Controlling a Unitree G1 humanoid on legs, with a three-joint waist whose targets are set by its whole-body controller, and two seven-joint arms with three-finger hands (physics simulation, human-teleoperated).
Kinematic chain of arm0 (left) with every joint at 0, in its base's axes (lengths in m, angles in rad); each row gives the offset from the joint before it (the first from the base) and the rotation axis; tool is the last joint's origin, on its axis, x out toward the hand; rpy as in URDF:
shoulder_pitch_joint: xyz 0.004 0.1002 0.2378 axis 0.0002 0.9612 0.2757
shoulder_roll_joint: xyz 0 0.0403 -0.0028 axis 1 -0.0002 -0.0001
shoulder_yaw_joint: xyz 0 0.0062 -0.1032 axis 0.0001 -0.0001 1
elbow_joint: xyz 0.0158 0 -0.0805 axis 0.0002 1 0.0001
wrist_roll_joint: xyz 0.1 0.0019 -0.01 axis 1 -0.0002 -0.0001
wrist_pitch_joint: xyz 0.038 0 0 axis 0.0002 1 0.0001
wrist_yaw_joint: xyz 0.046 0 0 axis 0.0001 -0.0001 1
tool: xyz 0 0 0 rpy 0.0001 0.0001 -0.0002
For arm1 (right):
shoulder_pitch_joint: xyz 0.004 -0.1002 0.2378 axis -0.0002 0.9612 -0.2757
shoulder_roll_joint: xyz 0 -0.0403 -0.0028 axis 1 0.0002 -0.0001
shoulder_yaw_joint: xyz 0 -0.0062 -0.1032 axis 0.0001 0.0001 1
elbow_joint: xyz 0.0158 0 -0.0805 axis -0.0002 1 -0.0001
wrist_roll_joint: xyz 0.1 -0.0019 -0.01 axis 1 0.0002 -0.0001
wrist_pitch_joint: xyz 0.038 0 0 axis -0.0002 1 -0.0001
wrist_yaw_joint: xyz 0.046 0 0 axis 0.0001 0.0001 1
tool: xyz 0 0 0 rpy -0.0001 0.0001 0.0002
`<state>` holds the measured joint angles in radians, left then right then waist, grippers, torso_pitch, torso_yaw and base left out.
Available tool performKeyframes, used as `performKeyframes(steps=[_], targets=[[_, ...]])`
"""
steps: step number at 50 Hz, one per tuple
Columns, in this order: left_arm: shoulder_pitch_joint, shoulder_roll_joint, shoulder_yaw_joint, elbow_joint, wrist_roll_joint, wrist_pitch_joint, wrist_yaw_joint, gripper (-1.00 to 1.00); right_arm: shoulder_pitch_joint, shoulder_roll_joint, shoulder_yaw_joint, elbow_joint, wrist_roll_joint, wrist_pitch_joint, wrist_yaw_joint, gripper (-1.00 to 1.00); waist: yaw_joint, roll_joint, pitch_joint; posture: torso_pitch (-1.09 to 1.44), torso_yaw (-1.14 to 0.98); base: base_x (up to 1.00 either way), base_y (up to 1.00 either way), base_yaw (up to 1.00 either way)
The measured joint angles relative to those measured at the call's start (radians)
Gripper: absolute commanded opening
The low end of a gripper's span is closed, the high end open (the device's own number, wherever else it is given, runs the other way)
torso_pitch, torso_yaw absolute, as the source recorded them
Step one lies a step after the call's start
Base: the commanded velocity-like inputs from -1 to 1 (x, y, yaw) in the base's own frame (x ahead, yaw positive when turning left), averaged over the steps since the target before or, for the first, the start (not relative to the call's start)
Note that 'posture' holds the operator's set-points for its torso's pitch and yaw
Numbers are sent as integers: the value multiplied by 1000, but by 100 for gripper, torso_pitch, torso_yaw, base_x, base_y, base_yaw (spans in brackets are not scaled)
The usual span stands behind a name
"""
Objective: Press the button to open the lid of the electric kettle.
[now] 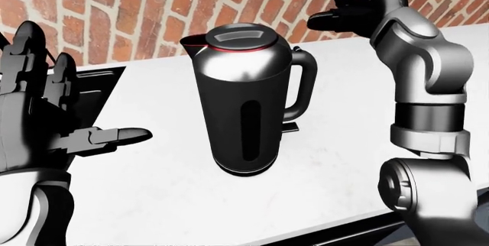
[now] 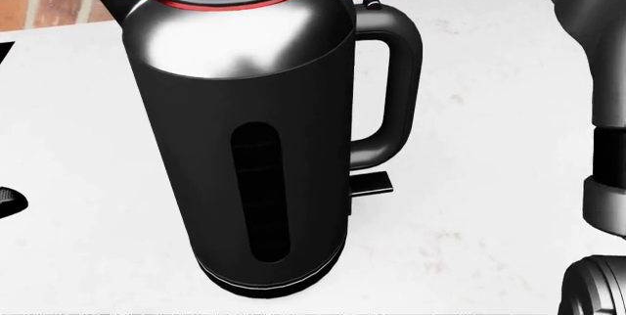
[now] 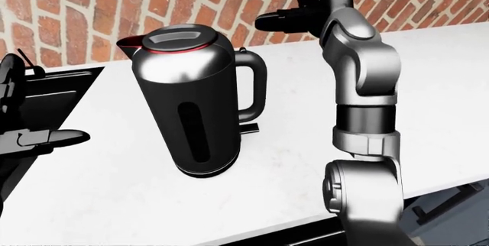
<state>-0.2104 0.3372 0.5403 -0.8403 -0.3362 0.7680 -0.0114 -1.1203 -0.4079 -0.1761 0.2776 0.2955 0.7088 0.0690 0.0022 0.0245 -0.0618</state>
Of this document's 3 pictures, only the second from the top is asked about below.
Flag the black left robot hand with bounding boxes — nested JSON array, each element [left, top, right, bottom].
[[0, 40, 29, 220]]

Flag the black steel electric kettle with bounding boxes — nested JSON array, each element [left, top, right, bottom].
[[89, 0, 425, 287]]

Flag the black kettle power base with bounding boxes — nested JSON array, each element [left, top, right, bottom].
[[197, 250, 339, 300]]

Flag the black kettle power switch lever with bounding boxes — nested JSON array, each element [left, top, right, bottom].
[[348, 170, 395, 198]]

